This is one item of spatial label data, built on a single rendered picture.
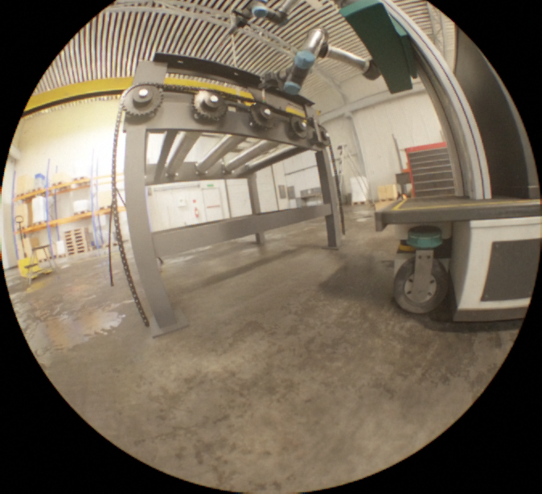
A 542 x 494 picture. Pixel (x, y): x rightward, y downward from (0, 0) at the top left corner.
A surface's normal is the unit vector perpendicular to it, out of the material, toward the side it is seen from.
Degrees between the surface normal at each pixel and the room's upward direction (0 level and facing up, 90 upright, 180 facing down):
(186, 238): 90
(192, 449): 0
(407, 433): 0
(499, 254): 90
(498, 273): 90
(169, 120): 90
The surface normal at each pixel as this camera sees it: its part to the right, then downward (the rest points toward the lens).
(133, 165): 0.65, -0.04
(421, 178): -0.74, 0.17
